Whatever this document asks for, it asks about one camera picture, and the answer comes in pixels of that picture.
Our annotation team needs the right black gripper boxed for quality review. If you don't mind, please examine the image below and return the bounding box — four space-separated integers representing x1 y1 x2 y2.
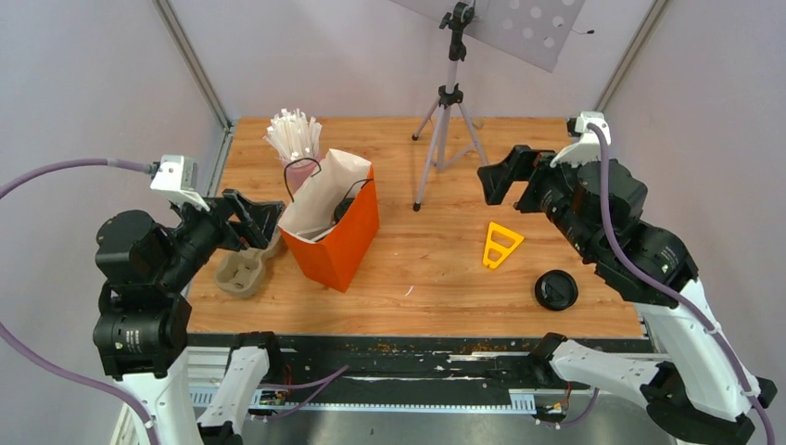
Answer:
475 143 595 256

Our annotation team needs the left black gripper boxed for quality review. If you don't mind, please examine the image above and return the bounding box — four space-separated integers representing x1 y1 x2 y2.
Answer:
155 183 285 286

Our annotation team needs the orange paper bag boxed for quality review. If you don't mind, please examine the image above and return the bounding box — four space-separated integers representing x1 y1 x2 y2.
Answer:
278 148 380 292

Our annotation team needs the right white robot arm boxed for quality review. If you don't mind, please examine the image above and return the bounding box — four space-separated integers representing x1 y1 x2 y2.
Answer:
477 146 777 444

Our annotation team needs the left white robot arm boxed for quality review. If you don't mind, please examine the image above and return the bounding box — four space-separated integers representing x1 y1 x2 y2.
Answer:
93 189 285 444

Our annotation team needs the grey pulp cup carrier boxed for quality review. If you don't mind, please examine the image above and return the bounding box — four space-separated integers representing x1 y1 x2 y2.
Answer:
214 234 284 299

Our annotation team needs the pink translucent straw holder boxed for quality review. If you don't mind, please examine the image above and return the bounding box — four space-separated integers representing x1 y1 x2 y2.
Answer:
284 158 321 195

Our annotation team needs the bundle of white straws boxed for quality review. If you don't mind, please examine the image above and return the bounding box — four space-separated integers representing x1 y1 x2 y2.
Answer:
263 108 323 164

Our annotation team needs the grey perforated panel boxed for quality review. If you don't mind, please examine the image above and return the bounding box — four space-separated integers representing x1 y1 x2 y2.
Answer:
397 0 585 72

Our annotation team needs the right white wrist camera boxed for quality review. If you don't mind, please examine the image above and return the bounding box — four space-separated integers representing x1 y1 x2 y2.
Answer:
550 111 611 168

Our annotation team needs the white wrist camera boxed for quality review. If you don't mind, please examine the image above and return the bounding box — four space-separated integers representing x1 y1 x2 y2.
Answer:
550 111 611 168
150 155 209 211

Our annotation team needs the silver camera tripod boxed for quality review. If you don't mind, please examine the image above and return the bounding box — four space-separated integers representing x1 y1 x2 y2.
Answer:
412 1 488 212

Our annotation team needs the yellow triangular plastic bracket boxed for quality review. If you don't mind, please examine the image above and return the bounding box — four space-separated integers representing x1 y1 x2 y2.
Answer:
482 222 525 270

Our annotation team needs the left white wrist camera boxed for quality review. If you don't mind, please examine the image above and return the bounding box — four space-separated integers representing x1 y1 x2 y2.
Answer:
150 155 209 211

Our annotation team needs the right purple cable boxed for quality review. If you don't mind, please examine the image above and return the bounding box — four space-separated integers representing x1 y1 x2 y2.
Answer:
586 122 778 445

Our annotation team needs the purple cable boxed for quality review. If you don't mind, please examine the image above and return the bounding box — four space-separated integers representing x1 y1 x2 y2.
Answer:
586 122 778 445
0 158 164 445

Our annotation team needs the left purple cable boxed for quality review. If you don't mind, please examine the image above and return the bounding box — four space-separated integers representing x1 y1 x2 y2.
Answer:
0 158 164 445

